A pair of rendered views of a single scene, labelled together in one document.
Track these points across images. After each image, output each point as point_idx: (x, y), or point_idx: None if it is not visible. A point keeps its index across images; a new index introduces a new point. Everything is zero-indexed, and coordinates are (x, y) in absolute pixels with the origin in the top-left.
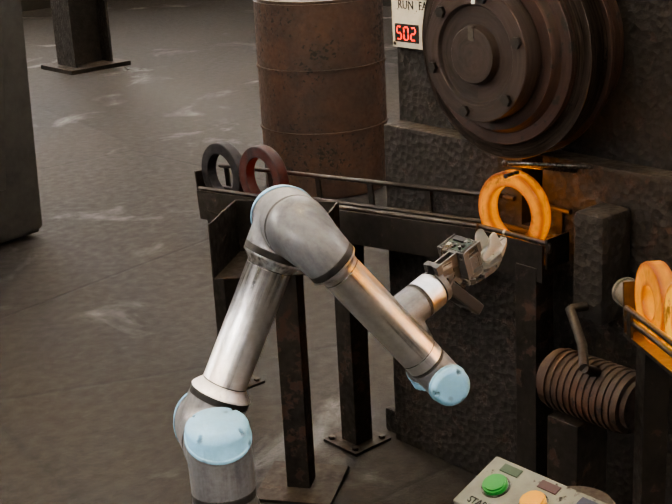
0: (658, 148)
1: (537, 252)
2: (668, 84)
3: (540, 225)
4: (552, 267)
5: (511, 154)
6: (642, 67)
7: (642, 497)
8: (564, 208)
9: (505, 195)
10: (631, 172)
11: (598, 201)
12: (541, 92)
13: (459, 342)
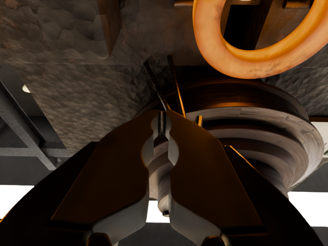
0: (93, 68)
1: None
2: (99, 110)
3: (199, 4)
4: None
5: (225, 111)
6: (124, 117)
7: None
8: (184, 7)
9: (299, 9)
10: (94, 64)
11: (132, 24)
12: (157, 173)
13: None
